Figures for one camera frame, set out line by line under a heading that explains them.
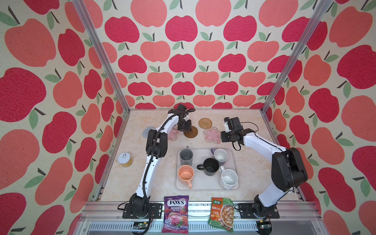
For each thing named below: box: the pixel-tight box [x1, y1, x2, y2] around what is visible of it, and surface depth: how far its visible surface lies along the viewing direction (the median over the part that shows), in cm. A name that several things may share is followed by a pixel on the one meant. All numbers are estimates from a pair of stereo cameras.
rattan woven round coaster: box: [198, 117, 213, 130], surface depth 114 cm
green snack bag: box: [208, 197, 235, 234], surface depth 74 cm
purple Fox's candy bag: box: [161, 195, 189, 235], surface depth 72 cm
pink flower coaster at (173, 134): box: [167, 128, 180, 141], surface depth 106 cm
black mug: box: [196, 158, 220, 177], surface depth 85 cm
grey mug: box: [179, 145, 194, 166], surface depth 86 cm
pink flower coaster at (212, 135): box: [202, 126, 222, 145], surface depth 109 cm
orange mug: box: [178, 164, 195, 189], surface depth 82 cm
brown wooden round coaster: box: [183, 125, 199, 139], surface depth 109 cm
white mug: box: [219, 165, 239, 190], surface depth 82 cm
